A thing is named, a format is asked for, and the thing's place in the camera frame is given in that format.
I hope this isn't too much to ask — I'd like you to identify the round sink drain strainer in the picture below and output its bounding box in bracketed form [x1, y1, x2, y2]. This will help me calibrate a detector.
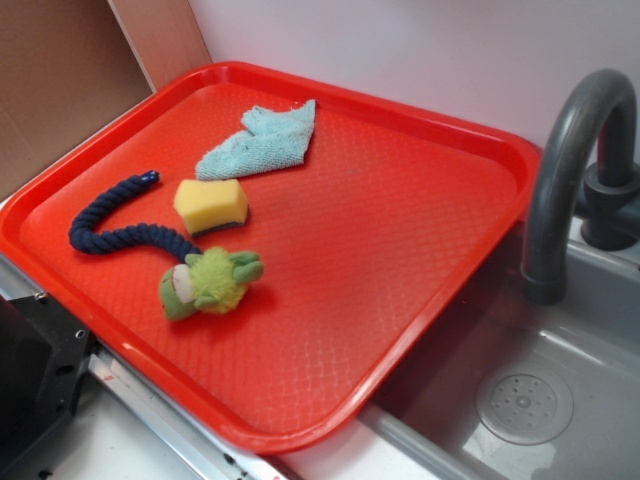
[475, 367, 574, 446]

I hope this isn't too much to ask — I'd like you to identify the red plastic tray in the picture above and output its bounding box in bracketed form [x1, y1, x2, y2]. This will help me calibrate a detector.
[1, 62, 540, 454]

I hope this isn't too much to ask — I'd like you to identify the yellow sponge with dark base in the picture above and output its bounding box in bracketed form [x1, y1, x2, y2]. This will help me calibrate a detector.
[173, 179, 249, 236]

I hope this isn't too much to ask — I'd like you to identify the grey plastic faucet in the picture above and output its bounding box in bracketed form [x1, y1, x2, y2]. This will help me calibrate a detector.
[521, 69, 639, 305]

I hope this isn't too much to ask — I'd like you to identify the light teal cloth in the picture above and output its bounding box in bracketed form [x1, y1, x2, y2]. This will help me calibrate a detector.
[195, 100, 316, 181]

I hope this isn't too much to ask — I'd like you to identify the grey plastic sink basin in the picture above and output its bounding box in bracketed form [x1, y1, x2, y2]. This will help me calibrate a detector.
[360, 230, 639, 479]

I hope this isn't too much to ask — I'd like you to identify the green plush toy navy rope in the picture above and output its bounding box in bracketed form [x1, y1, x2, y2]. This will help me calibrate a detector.
[68, 169, 265, 322]

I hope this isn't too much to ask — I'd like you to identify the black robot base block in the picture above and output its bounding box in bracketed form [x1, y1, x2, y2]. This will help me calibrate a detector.
[1, 297, 95, 474]

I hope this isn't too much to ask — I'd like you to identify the brown cardboard panel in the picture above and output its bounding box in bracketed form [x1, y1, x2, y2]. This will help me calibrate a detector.
[1, 1, 210, 198]

